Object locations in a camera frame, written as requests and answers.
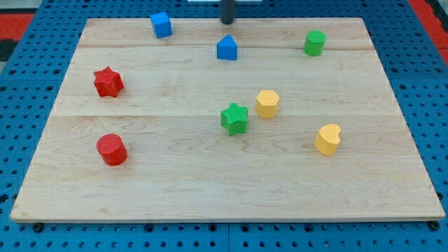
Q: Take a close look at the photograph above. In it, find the yellow hexagon block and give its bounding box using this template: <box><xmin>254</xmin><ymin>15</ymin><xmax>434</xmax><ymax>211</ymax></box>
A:
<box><xmin>255</xmin><ymin>90</ymin><xmax>280</xmax><ymax>118</ymax></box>

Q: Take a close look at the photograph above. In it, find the red cylinder block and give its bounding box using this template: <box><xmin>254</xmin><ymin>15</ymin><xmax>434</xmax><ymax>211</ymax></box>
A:
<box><xmin>96</xmin><ymin>134</ymin><xmax>128</xmax><ymax>166</ymax></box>

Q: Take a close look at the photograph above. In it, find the green star block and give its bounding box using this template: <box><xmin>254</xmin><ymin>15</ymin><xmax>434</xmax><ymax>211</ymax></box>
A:
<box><xmin>220</xmin><ymin>103</ymin><xmax>249</xmax><ymax>136</ymax></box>

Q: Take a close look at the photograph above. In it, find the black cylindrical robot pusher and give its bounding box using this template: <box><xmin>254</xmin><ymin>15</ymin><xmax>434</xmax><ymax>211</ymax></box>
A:
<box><xmin>220</xmin><ymin>0</ymin><xmax>236</xmax><ymax>25</ymax></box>

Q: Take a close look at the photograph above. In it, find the light wooden board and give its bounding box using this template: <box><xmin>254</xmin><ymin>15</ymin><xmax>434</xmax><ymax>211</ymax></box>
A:
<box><xmin>10</xmin><ymin>17</ymin><xmax>445</xmax><ymax>223</ymax></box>

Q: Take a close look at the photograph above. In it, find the blue triangular prism block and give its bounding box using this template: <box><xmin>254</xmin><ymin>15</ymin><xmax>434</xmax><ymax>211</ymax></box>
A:
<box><xmin>216</xmin><ymin>34</ymin><xmax>237</xmax><ymax>60</ymax></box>

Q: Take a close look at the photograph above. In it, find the red star block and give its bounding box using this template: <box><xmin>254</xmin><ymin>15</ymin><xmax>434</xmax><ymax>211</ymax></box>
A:
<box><xmin>94</xmin><ymin>66</ymin><xmax>125</xmax><ymax>97</ymax></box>

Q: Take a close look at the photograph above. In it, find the blue cube block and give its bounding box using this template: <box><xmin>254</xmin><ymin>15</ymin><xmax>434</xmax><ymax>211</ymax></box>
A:
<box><xmin>150</xmin><ymin>12</ymin><xmax>173</xmax><ymax>39</ymax></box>

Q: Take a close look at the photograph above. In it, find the green cylinder block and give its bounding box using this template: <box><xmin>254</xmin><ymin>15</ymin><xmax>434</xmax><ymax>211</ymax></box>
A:
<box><xmin>303</xmin><ymin>30</ymin><xmax>326</xmax><ymax>57</ymax></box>

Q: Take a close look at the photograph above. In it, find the yellow heart block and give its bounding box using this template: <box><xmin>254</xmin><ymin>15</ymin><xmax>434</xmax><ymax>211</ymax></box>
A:
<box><xmin>314</xmin><ymin>124</ymin><xmax>342</xmax><ymax>156</ymax></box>

